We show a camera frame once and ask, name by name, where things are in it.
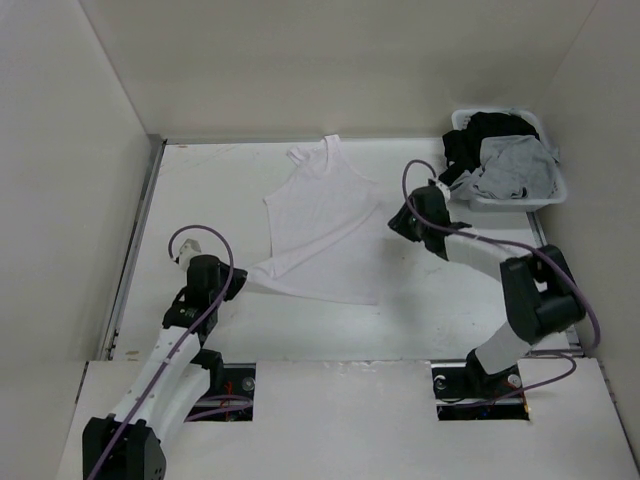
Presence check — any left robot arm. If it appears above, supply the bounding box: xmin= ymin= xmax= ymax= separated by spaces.
xmin=82 ymin=253 xmax=248 ymax=479

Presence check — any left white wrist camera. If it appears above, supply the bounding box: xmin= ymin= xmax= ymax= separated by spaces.
xmin=175 ymin=239 xmax=202 ymax=271

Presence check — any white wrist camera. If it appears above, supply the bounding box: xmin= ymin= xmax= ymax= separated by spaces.
xmin=429 ymin=179 xmax=451 ymax=202
xmin=175 ymin=239 xmax=202 ymax=271

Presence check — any white tank top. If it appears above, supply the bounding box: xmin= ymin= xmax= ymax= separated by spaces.
xmin=248 ymin=135 xmax=384 ymax=305

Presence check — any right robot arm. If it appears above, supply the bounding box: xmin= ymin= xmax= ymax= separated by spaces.
xmin=388 ymin=181 xmax=587 ymax=399

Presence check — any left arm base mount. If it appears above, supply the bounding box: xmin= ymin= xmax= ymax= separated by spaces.
xmin=190 ymin=350 xmax=257 ymax=422

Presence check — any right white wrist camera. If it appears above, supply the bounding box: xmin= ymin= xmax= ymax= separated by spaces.
xmin=429 ymin=179 xmax=451 ymax=202

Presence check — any white plastic laundry basket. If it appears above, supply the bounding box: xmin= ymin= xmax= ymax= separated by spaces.
xmin=451 ymin=106 xmax=568 ymax=213

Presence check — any black tank top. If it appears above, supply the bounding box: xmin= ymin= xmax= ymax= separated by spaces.
xmin=439 ymin=112 xmax=540 ymax=187

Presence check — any grey tank top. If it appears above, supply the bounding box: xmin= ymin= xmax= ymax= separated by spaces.
xmin=450 ymin=135 xmax=555 ymax=201

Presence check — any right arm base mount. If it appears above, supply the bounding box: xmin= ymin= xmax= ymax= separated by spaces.
xmin=431 ymin=363 xmax=529 ymax=421

